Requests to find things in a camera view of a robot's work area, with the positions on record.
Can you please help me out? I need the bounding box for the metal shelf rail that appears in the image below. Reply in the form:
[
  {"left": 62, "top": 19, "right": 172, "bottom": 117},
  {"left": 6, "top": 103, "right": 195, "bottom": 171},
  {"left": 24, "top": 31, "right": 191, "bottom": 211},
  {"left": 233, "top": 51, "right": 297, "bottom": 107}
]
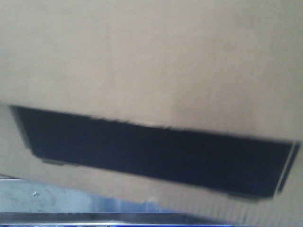
[{"left": 0, "top": 174, "right": 228, "bottom": 225}]

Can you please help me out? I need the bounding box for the shelf rail screw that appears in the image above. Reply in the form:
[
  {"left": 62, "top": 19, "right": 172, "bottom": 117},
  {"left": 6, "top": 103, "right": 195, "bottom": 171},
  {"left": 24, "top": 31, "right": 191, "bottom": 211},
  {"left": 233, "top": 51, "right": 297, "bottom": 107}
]
[{"left": 33, "top": 192, "right": 40, "bottom": 197}]

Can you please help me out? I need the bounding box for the brown cardboard box black print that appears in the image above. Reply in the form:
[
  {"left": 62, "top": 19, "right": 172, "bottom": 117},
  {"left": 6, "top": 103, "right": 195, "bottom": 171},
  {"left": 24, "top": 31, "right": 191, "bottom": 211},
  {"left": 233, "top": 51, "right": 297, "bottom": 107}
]
[{"left": 0, "top": 0, "right": 303, "bottom": 227}]

